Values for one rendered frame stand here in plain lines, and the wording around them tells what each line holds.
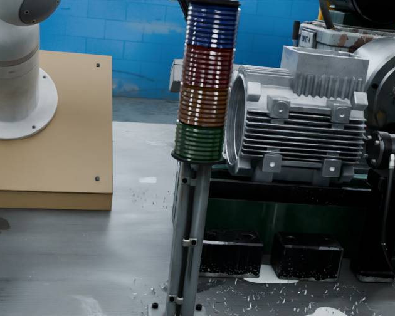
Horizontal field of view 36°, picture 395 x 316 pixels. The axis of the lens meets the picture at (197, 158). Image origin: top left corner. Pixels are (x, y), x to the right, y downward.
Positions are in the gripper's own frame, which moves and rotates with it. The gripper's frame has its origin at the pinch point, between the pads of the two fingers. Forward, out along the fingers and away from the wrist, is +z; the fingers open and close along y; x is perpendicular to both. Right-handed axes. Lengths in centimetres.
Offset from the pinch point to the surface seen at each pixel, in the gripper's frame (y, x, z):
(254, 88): 13.0, 3.1, 11.4
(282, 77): 9.8, 8.5, 12.5
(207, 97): 38.9, -5.9, 3.7
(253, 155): 14.7, -1.3, 21.0
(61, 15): -535, -71, -4
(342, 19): -50, 40, 20
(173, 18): -544, 33, 45
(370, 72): -15.8, 31.4, 26.0
